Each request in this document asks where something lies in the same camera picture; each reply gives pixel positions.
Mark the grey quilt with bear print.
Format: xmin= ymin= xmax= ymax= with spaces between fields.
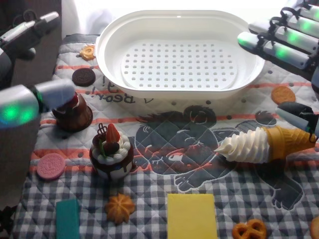
xmin=14 ymin=33 xmax=319 ymax=239

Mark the yellow block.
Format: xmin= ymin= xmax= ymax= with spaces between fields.
xmin=167 ymin=193 xmax=218 ymax=239

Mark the toy ice cream cone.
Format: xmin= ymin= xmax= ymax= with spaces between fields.
xmin=213 ymin=125 xmax=318 ymax=165

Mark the pink sandwich cookie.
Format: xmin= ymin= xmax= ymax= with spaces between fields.
xmin=37 ymin=153 xmax=66 ymax=181

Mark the white plastic tray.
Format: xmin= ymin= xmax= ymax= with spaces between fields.
xmin=94 ymin=9 xmax=267 ymax=104

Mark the orange flower-shaped toy cookie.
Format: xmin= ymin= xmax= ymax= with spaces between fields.
xmin=104 ymin=193 xmax=136 ymax=224

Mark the chocolate strawberry cupcake toy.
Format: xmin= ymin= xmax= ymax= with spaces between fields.
xmin=89 ymin=122 xmax=136 ymax=184

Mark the dark brown sandwich cookie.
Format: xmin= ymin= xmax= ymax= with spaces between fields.
xmin=72 ymin=68 xmax=96 ymax=87

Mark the round tan toy cracker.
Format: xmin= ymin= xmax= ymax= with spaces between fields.
xmin=271 ymin=86 xmax=296 ymax=105

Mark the yellow ring toy cookie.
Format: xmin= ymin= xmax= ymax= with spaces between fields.
xmin=79 ymin=45 xmax=97 ymax=61

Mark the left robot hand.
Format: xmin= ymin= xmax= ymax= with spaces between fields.
xmin=0 ymin=11 xmax=77 ymax=129

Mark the teal block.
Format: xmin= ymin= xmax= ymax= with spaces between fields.
xmin=55 ymin=199 xmax=81 ymax=239

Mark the toy pretzel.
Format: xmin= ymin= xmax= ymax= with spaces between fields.
xmin=232 ymin=220 xmax=267 ymax=239

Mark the brown chocolate toy cake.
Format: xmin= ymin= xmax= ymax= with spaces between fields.
xmin=51 ymin=91 xmax=94 ymax=133

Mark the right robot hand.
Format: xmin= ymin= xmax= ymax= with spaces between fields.
xmin=237 ymin=0 xmax=319 ymax=144

